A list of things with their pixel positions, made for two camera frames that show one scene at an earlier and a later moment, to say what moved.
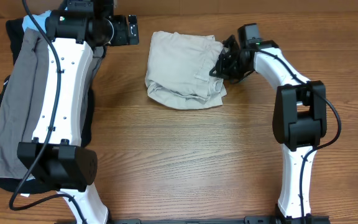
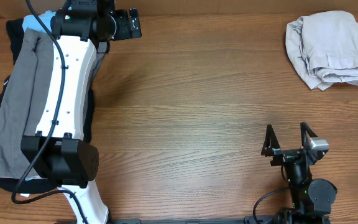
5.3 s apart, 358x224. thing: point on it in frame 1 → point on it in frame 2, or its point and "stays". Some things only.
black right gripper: (219, 69) → (271, 145)
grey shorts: (22, 104) stays
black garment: (14, 31) stays
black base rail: (298, 219) stays
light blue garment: (40, 19) stays
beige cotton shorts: (178, 73) → (329, 47)
